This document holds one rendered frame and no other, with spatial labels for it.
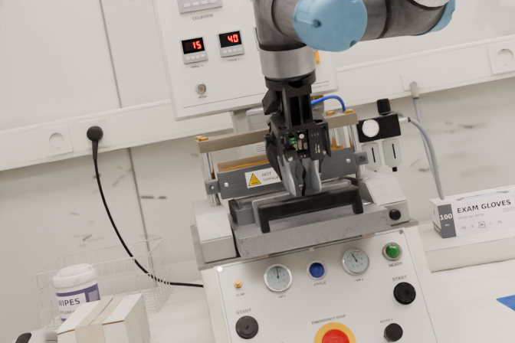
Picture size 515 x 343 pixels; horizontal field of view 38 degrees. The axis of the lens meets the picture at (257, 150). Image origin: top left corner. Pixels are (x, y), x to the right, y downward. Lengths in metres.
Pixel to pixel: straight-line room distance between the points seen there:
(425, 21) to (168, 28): 0.63
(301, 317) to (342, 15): 0.47
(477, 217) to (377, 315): 0.60
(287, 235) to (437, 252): 0.58
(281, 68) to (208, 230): 0.29
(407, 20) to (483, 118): 0.97
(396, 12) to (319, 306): 0.45
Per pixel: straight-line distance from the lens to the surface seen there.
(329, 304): 1.13
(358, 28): 0.89
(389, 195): 1.18
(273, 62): 1.00
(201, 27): 1.45
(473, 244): 1.60
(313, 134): 1.02
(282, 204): 1.06
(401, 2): 0.94
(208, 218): 1.16
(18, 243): 2.04
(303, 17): 0.88
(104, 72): 1.93
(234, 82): 1.45
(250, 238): 1.06
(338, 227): 1.08
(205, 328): 1.48
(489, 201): 1.69
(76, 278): 1.52
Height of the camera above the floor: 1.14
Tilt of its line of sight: 3 degrees down
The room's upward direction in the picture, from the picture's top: 11 degrees counter-clockwise
